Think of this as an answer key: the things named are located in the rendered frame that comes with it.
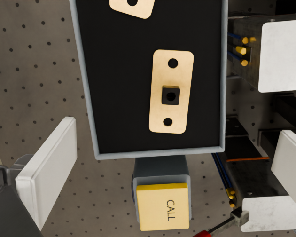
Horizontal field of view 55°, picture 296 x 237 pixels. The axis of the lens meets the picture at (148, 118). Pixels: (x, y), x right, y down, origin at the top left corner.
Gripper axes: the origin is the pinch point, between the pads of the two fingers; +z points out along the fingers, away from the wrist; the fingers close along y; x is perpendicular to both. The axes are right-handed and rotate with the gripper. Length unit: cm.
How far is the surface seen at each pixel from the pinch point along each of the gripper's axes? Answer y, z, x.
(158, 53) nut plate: -1.2, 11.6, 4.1
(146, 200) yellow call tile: -1.3, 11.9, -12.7
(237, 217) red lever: 13.2, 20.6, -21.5
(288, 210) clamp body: 21.7, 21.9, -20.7
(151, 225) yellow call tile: -0.5, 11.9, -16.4
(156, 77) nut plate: -1.3, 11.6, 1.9
